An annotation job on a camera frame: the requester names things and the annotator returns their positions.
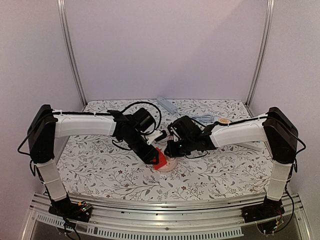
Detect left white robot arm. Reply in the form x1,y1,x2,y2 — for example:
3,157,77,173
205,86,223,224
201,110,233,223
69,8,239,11
17,104,160,220

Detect red cube socket adapter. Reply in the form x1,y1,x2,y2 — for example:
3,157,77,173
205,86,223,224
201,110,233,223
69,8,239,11
153,147,167,170

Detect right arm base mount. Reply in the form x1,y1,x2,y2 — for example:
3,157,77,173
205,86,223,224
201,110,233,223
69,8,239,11
241,200,285,235

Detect light blue power strip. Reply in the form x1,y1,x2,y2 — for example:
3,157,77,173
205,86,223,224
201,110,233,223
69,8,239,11
156,97,178,114

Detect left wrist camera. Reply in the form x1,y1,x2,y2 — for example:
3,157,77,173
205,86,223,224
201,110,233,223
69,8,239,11
145,130,167,145

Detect right aluminium corner post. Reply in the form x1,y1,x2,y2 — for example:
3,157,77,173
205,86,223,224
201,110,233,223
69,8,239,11
245,0,275,108

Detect left aluminium corner post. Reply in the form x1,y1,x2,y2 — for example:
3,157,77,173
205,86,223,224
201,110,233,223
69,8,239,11
56,0,88,107

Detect aluminium corner post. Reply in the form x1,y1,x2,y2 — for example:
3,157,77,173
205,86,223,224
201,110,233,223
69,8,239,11
245,0,275,108
56,0,88,107

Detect aluminium front rail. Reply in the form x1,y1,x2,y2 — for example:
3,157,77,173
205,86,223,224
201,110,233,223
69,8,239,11
19,193,313,240

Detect light blue cable bundle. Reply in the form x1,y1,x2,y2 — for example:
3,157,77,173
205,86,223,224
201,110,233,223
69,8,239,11
189,112,216,123

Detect round pink power socket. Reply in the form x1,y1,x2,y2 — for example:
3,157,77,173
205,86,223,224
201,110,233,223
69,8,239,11
158,156,177,173

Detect floral patterned table mat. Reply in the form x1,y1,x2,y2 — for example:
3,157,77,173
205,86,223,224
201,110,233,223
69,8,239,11
49,98,273,202

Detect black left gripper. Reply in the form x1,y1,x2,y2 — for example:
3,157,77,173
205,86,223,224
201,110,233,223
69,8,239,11
122,129,159,165

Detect beige cube socket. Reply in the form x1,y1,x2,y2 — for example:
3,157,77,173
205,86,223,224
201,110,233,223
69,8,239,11
218,118,230,124

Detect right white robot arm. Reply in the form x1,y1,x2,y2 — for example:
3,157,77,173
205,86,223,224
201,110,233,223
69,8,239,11
164,107,306,223

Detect white power strip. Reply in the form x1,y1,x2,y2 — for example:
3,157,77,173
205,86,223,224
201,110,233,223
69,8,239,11
236,142,263,152

